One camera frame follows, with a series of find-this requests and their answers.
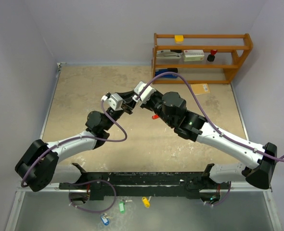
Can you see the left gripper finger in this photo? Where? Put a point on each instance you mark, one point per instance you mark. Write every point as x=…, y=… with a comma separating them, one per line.
x=126, y=95
x=128, y=104

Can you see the white green box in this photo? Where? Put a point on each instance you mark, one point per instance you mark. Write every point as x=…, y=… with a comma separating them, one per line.
x=193, y=55

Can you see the green tag key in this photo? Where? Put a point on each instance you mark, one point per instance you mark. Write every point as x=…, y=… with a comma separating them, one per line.
x=123, y=204

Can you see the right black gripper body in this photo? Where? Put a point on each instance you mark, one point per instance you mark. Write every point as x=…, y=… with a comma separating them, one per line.
x=154, y=104

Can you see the yellow tape measure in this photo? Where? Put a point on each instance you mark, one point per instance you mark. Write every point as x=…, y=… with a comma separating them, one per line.
x=178, y=39

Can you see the wooden shelf rack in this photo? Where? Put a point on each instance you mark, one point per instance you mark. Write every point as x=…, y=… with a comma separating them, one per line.
x=233, y=50

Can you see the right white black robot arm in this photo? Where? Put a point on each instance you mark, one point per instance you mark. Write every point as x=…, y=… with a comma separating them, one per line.
x=256, y=161

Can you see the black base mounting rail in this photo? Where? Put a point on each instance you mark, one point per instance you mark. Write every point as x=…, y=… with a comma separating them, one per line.
x=191, y=185

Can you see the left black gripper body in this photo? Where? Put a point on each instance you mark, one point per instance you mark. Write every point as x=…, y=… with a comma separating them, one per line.
x=126, y=109

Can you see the blue tag key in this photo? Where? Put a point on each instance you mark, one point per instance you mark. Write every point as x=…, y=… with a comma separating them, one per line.
x=105, y=218

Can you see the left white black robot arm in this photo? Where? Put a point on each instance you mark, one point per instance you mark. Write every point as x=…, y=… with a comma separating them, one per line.
x=38, y=164

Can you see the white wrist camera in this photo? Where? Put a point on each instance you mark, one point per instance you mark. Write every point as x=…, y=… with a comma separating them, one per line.
x=142, y=93
x=114, y=101

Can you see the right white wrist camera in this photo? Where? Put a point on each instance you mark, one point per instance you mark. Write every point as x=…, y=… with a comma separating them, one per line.
x=142, y=93

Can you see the red black stamp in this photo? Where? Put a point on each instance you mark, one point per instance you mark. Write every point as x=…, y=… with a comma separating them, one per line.
x=211, y=56

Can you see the blue black stapler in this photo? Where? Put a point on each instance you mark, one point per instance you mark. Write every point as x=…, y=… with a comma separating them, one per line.
x=172, y=76

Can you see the grey black stapler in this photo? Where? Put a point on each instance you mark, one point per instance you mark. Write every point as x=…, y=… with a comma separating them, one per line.
x=169, y=54

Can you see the yellow tag key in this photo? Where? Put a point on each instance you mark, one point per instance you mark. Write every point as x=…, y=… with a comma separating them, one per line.
x=146, y=201

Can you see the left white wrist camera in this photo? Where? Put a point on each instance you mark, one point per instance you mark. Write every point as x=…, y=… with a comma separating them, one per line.
x=114, y=101

